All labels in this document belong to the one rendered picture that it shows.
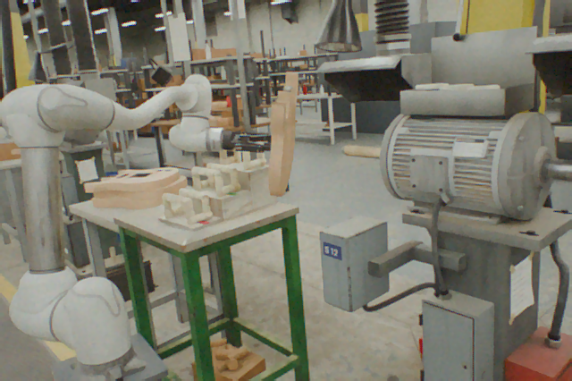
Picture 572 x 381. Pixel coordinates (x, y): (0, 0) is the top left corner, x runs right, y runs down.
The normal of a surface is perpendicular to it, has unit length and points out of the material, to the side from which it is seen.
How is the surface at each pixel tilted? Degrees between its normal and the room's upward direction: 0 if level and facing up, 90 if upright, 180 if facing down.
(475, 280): 90
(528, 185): 93
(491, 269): 90
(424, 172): 90
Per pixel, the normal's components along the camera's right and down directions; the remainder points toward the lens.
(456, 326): -0.74, 0.23
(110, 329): 0.71, 0.06
